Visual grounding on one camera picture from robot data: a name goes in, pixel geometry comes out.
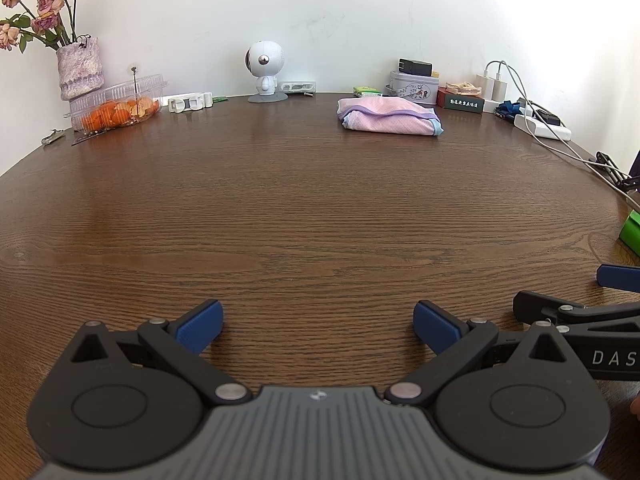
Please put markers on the dried pink rose bouquet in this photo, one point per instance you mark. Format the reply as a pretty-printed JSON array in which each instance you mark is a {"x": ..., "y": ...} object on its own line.
[{"x": 47, "y": 5}]

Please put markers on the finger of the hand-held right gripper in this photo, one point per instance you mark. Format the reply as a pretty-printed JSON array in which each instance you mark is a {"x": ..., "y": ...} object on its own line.
[
  {"x": 620, "y": 275},
  {"x": 537, "y": 306}
]

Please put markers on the white wall charger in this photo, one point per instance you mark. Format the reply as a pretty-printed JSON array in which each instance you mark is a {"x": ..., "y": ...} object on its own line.
[
  {"x": 500, "y": 90},
  {"x": 483, "y": 87}
]

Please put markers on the white astronaut figure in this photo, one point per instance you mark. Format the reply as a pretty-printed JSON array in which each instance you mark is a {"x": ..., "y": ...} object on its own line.
[{"x": 265, "y": 62}]

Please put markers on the small metal nail clipper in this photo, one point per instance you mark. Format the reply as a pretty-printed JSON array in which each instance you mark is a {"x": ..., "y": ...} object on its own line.
[{"x": 52, "y": 137}]

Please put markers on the white plastic holder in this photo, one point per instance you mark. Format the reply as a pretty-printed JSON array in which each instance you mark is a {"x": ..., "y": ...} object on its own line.
[{"x": 190, "y": 102}]

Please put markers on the black metal clamp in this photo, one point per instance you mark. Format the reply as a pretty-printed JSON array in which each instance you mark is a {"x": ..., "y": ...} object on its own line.
[{"x": 610, "y": 167}]

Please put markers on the thin metal stick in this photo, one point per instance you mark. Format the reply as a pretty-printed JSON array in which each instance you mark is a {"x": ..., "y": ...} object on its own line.
[{"x": 135, "y": 85}]

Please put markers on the clear plastic case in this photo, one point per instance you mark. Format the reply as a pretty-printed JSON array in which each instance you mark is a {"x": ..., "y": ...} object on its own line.
[{"x": 297, "y": 86}]

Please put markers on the pile of orange tangerines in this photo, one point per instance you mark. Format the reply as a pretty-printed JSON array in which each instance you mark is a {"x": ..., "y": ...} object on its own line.
[{"x": 117, "y": 115}]

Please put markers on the beige snack packet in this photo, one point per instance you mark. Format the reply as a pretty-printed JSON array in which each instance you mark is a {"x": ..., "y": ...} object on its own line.
[{"x": 462, "y": 89}]

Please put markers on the small black adapter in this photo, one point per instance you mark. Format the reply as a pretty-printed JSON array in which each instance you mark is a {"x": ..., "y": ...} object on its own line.
[{"x": 547, "y": 119}]

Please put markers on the clear plastic clamshell container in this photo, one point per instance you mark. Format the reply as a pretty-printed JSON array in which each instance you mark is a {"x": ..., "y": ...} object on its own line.
[{"x": 100, "y": 95}]

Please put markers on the green and red box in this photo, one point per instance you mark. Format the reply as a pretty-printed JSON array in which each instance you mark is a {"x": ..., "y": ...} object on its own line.
[{"x": 460, "y": 104}]

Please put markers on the white power strip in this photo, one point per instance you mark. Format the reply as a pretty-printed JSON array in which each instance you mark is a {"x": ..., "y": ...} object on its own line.
[{"x": 545, "y": 130}]

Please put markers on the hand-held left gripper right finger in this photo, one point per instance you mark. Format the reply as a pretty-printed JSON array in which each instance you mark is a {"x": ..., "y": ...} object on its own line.
[{"x": 437, "y": 327}]

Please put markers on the green tissue pack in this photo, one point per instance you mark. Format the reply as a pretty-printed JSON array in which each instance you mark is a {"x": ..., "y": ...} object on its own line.
[{"x": 367, "y": 92}]

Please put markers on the black power adapter block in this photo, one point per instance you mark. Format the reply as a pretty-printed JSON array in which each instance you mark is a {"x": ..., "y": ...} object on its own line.
[{"x": 415, "y": 66}]

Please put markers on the small green packet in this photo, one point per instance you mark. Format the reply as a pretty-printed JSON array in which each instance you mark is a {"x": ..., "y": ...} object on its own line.
[{"x": 219, "y": 99}]

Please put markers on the mottled purple white vase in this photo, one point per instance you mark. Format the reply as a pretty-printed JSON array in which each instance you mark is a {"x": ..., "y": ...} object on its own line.
[{"x": 80, "y": 70}]

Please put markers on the pink and blue mesh garment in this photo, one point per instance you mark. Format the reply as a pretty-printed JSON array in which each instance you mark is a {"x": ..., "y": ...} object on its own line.
[{"x": 390, "y": 117}]

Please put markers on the blue plug bundle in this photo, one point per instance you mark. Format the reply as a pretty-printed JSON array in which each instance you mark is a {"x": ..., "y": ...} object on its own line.
[{"x": 509, "y": 109}]

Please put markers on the printed tin box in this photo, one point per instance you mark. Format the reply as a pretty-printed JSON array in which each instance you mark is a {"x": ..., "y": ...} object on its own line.
[{"x": 412, "y": 90}]

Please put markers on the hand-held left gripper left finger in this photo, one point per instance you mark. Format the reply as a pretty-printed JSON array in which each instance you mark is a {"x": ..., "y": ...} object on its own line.
[{"x": 197, "y": 327}]

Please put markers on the dark thin skewer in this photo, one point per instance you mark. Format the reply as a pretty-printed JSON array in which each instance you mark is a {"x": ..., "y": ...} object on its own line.
[{"x": 85, "y": 140}]

